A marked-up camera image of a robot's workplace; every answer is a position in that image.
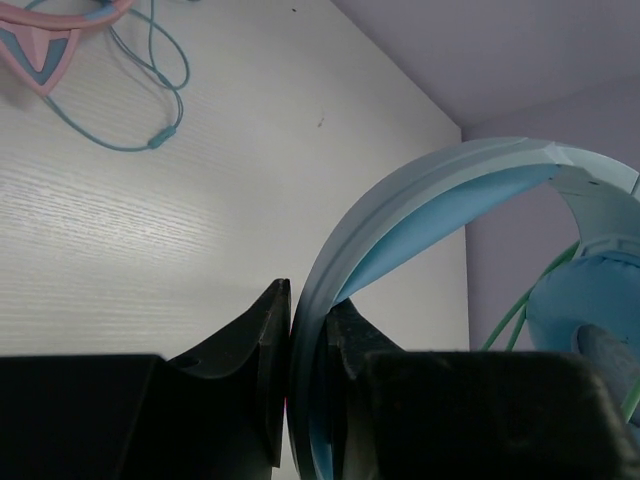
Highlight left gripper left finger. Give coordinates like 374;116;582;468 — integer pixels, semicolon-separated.
169;278;291;468

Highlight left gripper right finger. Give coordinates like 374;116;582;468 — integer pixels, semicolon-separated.
327;300;408;479

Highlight green headphone cable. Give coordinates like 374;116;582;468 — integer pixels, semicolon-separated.
479;239;640;426

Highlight light blue headphones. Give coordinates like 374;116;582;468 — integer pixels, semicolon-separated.
288;138;639;479

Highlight pink cat-ear headphones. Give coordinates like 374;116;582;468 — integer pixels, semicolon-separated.
1;0;133;97

